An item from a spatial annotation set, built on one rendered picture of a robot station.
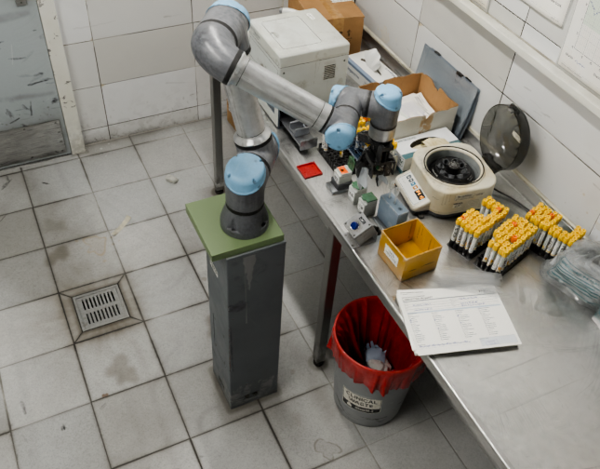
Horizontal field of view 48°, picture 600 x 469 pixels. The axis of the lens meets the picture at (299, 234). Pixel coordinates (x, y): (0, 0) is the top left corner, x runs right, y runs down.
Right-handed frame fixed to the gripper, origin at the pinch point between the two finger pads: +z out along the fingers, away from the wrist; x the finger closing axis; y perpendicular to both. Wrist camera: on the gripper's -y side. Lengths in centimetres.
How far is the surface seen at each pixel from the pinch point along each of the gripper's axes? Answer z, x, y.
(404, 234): 10.8, 7.6, 14.2
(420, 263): 9.5, 6.5, 27.2
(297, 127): 12.5, -6.9, -46.5
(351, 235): 15.2, -6.5, 6.5
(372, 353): 81, 9, 11
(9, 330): 104, -126, -56
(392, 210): 6.4, 5.7, 7.4
